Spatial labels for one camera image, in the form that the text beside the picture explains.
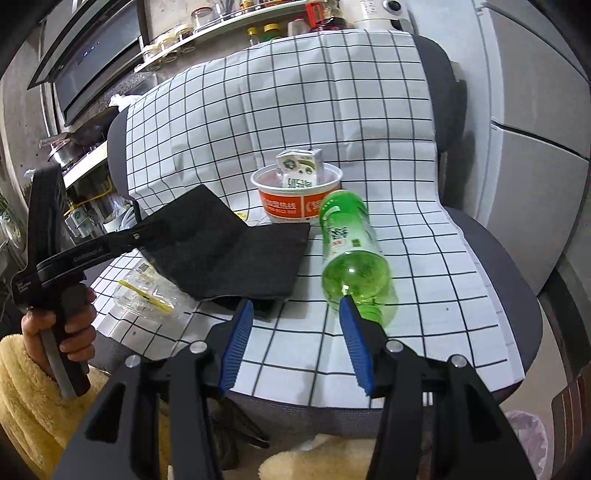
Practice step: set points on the person's left hand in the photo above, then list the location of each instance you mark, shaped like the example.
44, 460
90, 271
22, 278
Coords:
81, 318

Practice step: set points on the clear plastic container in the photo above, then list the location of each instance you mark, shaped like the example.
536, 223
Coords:
147, 295

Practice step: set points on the white plastic bag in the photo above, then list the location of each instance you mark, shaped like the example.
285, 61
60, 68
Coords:
122, 102

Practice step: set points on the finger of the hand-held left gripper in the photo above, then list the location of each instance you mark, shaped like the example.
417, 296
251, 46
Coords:
134, 237

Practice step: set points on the person's left forearm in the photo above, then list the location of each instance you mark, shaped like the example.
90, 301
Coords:
27, 415

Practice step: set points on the black range hood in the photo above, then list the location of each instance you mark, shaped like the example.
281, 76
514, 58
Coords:
92, 55

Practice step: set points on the white green milk carton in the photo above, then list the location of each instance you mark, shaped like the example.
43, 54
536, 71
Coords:
300, 166

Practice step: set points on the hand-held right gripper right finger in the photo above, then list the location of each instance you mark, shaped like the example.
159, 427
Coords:
358, 346

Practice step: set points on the dark sauce bottle yellow cap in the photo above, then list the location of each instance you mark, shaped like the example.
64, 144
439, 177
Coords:
254, 37

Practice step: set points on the white wall shelf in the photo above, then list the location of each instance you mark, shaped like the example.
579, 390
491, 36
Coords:
221, 25

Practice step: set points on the red instant noodle cup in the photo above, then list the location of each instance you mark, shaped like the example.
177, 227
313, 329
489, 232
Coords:
286, 205

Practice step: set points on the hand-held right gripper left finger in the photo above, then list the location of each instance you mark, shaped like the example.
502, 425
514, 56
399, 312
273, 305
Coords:
235, 346

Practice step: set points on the white refrigerator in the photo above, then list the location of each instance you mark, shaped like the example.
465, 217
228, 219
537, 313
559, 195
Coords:
531, 161

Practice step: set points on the white black checkered cloth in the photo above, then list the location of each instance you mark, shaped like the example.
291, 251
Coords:
369, 115

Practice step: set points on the green plastic bottle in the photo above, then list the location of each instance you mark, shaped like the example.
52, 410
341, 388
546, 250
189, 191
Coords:
355, 272

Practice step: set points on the green yellow label bottle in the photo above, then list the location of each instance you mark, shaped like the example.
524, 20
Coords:
272, 32

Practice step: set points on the grey office chair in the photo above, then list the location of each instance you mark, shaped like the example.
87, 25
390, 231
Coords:
498, 286

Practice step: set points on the white kitchen appliance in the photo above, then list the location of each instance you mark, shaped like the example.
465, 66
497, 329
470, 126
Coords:
374, 14

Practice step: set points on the glass spice jar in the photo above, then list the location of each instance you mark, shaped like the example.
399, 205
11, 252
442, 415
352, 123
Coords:
168, 42
183, 33
150, 53

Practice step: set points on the brown wooden furniture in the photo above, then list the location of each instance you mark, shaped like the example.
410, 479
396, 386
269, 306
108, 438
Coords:
572, 406

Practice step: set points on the steel pot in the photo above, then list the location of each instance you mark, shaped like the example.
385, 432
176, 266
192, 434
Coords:
62, 152

